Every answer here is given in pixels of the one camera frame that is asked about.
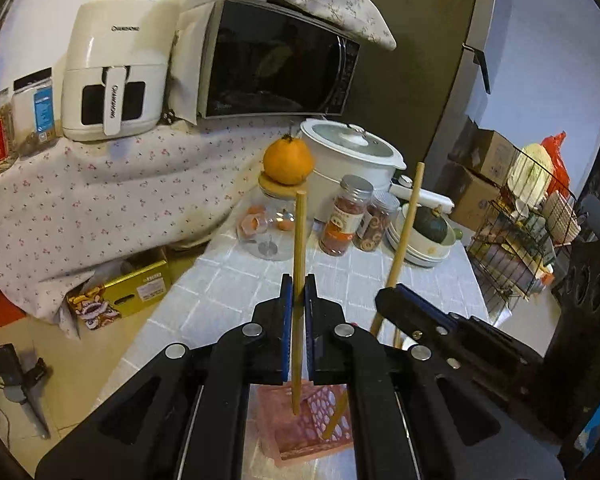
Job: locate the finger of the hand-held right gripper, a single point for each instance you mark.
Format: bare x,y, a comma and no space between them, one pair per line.
430,302
405,315

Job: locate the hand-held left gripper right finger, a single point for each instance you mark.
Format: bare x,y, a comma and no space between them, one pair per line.
310,330

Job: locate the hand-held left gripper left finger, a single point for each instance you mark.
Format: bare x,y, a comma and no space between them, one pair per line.
287,330

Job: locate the wooden chopstick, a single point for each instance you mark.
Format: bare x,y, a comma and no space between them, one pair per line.
407,225
299,240

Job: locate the pink utensil holder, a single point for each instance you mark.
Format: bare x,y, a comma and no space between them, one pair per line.
300,445

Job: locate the white plate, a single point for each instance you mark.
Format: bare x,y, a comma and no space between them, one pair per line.
430,260

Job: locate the white printed bowl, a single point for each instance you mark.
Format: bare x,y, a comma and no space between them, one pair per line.
425,247

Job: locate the green squash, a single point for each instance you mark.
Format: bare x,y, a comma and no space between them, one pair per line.
430,222

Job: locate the checked tablecloth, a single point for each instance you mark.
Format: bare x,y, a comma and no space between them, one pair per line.
220,280

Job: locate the glass jar with wooden lid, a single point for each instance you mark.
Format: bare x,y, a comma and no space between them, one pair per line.
265,240

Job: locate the brown slices jar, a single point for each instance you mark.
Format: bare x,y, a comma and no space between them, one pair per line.
377,225

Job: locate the red spice jar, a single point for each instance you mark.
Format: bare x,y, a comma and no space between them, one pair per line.
342,220

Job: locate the cardboard box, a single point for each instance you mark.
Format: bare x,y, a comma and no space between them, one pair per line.
472,195
495,152

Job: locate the napa cabbage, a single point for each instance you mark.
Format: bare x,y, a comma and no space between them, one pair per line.
530,170

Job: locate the yellow printed box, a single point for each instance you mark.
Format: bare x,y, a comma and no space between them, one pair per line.
125,290

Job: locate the orange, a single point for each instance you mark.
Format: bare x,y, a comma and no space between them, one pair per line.
287,160

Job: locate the white pot with glass lid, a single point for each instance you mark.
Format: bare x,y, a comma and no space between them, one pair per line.
350,150

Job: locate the red plastic bag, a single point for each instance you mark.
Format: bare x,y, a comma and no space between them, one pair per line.
557,160

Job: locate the large floral cloth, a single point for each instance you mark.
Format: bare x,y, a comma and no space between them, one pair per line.
130,185

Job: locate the white paper sheet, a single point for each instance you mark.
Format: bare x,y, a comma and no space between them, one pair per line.
185,85

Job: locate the black microwave oven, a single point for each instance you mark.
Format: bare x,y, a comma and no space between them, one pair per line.
275,60

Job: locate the black handheld device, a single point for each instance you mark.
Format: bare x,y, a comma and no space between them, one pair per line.
10,370

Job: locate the food packets on counter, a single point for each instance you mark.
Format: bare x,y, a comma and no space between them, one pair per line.
42,110

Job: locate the white air fryer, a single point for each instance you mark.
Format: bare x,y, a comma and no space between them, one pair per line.
120,35

